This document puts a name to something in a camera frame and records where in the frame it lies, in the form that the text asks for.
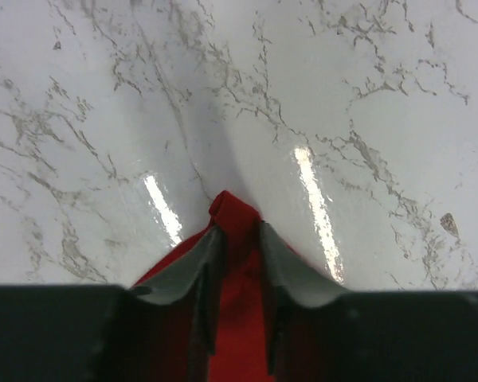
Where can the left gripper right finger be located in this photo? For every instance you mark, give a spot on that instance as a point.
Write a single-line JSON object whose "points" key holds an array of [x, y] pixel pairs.
{"points": [[318, 330]]}

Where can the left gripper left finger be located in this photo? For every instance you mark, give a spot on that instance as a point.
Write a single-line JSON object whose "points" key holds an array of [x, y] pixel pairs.
{"points": [[164, 329]]}

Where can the red t shirt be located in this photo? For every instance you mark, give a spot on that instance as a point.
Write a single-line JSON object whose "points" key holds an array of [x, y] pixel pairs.
{"points": [[244, 329]]}

